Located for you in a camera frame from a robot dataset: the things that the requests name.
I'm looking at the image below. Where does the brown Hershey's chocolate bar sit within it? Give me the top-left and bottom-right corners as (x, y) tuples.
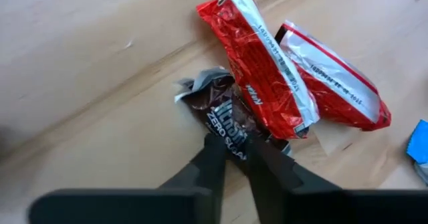
(173, 66), (294, 161)

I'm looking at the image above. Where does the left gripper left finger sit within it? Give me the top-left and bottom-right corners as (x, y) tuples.
(28, 133), (228, 224)

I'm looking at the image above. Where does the red Kit Kat candy bar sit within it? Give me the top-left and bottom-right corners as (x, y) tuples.
(196, 0), (320, 140)
(274, 19), (392, 132)

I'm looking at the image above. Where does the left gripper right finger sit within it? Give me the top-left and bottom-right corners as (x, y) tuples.
(245, 133), (428, 224)

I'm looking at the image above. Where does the blue white Hershey's bar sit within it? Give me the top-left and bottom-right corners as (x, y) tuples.
(406, 119), (428, 187)

